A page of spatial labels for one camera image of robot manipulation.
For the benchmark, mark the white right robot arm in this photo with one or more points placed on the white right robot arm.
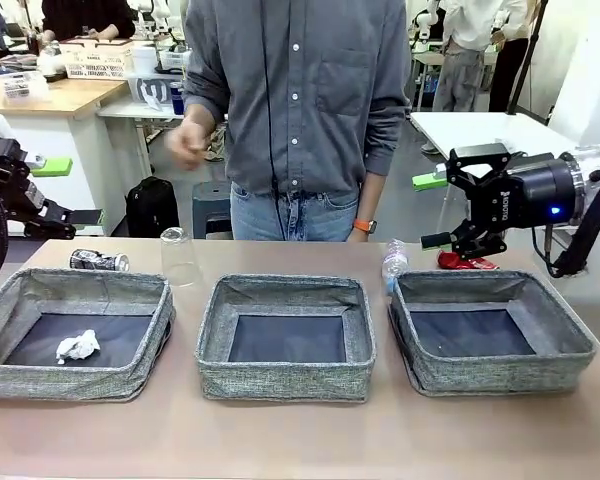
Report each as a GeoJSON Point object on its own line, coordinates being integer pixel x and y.
{"type": "Point", "coordinates": [597, 160]}

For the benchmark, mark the printed wooden crate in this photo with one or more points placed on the printed wooden crate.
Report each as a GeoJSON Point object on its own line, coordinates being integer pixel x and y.
{"type": "Point", "coordinates": [97, 65]}

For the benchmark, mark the person in white shirt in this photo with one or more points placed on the person in white shirt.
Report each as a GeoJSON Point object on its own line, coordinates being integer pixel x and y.
{"type": "Point", "coordinates": [462, 65]}

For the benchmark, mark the blue drink can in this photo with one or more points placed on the blue drink can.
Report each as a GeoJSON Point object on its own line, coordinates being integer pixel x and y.
{"type": "Point", "coordinates": [177, 100]}

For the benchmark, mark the large white table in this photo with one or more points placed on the large white table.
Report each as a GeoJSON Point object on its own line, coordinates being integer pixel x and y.
{"type": "Point", "coordinates": [480, 127]}

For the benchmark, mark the white bucket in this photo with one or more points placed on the white bucket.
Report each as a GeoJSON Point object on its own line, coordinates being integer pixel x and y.
{"type": "Point", "coordinates": [145, 60]}

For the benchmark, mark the person's right forearm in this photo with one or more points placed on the person's right forearm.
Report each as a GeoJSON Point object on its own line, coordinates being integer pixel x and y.
{"type": "Point", "coordinates": [197, 114]}

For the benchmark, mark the clear plastic water bottle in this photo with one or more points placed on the clear plastic water bottle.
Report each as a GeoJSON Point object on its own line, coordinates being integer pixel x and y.
{"type": "Point", "coordinates": [395, 262]}

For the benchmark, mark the small white table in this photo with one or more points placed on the small white table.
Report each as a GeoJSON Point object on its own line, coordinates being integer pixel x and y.
{"type": "Point", "coordinates": [125, 107]}

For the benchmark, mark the person in grey shirt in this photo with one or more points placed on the person in grey shirt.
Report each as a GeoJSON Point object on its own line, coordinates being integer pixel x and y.
{"type": "Point", "coordinates": [300, 100]}

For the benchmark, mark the clear plastic storage box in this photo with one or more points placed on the clear plastic storage box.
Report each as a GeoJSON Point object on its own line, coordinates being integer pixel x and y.
{"type": "Point", "coordinates": [20, 85]}

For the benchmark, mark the person in black clothes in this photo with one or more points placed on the person in black clothes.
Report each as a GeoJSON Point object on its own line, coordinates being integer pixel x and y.
{"type": "Point", "coordinates": [87, 20]}

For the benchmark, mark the clear plastic cup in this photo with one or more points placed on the clear plastic cup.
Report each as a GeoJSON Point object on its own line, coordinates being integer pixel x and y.
{"type": "Point", "coordinates": [180, 265]}

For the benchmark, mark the black tripod pole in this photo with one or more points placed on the black tripod pole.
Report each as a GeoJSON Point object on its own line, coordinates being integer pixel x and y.
{"type": "Point", "coordinates": [528, 55]}

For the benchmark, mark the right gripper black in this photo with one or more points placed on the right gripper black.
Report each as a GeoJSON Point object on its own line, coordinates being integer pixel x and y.
{"type": "Point", "coordinates": [530, 192]}

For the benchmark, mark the black backpack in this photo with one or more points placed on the black backpack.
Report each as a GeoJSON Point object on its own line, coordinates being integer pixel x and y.
{"type": "Point", "coordinates": [152, 207]}

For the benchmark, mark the person's left hand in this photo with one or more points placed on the person's left hand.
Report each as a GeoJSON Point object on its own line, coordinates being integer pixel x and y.
{"type": "Point", "coordinates": [360, 237]}

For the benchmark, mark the person's right hand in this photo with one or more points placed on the person's right hand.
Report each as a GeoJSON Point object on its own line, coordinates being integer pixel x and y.
{"type": "Point", "coordinates": [187, 142]}

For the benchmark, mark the orange smartwatch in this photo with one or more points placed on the orange smartwatch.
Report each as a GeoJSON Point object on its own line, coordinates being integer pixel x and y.
{"type": "Point", "coordinates": [364, 226]}

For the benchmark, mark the grey fabric basket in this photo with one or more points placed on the grey fabric basket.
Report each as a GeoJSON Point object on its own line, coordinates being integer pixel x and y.
{"type": "Point", "coordinates": [280, 382]}
{"type": "Point", "coordinates": [75, 382]}
{"type": "Point", "coordinates": [500, 375]}

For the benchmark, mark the white tissue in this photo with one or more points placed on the white tissue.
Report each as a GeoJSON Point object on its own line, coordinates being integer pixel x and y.
{"type": "Point", "coordinates": [77, 346]}

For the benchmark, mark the person in black trousers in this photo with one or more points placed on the person in black trousers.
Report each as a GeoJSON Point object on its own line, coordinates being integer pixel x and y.
{"type": "Point", "coordinates": [507, 75]}

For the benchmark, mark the grey plastic stool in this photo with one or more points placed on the grey plastic stool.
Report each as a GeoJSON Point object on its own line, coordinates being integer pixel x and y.
{"type": "Point", "coordinates": [210, 210]}

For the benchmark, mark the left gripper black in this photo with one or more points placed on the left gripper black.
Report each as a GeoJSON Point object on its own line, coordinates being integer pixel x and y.
{"type": "Point", "coordinates": [2, 160]}

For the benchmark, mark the crushed black soda can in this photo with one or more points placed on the crushed black soda can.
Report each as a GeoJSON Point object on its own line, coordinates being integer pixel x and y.
{"type": "Point", "coordinates": [97, 260]}

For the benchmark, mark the person's left forearm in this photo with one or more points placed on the person's left forearm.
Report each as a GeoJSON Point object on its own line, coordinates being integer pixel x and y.
{"type": "Point", "coordinates": [372, 197]}

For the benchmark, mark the white desk with wooden top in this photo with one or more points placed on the white desk with wooden top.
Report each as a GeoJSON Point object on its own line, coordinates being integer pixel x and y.
{"type": "Point", "coordinates": [95, 175]}

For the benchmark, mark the red wrapper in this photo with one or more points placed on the red wrapper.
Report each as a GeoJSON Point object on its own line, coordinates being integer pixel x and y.
{"type": "Point", "coordinates": [447, 261]}

